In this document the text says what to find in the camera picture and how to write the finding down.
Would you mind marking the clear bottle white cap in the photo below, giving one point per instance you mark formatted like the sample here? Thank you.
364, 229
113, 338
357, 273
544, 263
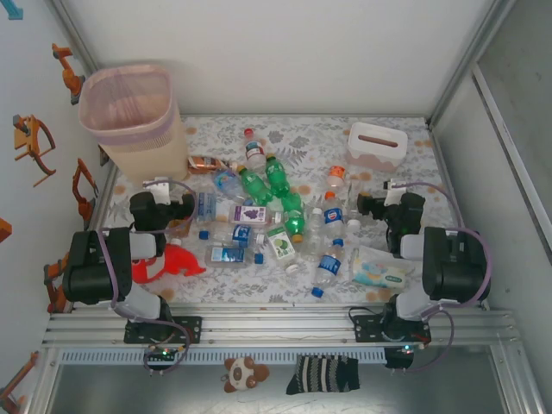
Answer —
315, 237
354, 203

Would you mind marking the clear bottle blue text label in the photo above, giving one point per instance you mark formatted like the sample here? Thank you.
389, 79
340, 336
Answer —
207, 207

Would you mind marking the pepsi logo blue bottle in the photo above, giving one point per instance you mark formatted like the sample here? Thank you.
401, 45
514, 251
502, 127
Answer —
334, 217

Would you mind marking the clear bottle orange cap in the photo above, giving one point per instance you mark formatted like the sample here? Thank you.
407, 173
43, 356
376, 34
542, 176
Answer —
330, 195

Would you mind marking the small orange yogurt bottle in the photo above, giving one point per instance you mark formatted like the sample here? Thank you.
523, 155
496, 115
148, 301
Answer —
336, 174

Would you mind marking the brown copper coffee bottle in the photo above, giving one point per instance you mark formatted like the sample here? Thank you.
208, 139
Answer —
207, 164

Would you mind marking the beige plastic waste bin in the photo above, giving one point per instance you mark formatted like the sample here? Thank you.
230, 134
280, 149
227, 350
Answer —
146, 161

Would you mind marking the blue cartoon label bottle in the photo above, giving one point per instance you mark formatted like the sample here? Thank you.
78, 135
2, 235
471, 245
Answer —
226, 181

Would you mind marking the blue label water bottle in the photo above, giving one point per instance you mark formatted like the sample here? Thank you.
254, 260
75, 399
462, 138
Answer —
226, 255
328, 267

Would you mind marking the purple grape label bottle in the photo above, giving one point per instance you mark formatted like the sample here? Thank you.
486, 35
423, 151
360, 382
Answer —
250, 214

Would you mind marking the green plastic soda bottle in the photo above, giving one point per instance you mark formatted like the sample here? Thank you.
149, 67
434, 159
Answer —
278, 177
254, 185
293, 215

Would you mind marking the red cap clear bottle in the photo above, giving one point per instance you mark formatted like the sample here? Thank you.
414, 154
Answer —
254, 151

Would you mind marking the lime label clear bottle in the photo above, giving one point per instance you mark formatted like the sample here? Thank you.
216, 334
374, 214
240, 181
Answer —
280, 246

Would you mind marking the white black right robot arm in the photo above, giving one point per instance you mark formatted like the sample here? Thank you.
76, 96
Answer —
453, 267

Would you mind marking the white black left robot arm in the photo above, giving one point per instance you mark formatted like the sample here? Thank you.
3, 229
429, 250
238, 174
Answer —
95, 267

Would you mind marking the pink waste bin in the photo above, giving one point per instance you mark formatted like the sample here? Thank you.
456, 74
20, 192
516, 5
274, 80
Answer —
125, 103

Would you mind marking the red shark plush toy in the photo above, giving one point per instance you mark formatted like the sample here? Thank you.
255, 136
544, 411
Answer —
181, 261

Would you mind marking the white pink tissue box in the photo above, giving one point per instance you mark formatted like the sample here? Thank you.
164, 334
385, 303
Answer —
375, 148

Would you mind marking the wet wipes pack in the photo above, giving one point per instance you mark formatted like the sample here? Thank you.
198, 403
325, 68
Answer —
379, 276

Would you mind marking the floral patterned tablecloth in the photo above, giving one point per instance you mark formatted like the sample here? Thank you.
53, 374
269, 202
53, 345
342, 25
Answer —
267, 284

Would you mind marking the small controller board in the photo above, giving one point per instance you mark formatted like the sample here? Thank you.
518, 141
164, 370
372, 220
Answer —
397, 360
163, 353

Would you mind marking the brown white panda plush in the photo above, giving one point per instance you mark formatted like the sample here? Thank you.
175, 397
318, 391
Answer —
243, 374

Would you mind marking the black white striped sock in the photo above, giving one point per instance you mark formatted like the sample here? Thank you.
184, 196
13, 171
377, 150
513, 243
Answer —
323, 375

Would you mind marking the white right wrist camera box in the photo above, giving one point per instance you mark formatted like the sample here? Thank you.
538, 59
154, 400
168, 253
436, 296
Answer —
393, 192

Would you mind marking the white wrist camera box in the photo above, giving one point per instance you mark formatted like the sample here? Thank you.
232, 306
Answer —
393, 192
157, 187

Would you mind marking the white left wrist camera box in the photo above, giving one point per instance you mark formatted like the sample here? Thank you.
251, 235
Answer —
157, 187

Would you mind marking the orange claw wall sticker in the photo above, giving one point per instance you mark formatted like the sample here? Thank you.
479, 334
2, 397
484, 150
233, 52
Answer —
26, 142

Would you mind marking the orange block wall sticker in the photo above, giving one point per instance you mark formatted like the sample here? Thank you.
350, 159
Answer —
4, 230

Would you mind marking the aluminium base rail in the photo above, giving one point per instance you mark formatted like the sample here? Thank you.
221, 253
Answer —
280, 332

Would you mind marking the aluminium frame post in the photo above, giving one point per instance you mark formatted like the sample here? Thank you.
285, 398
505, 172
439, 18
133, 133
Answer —
78, 39
469, 64

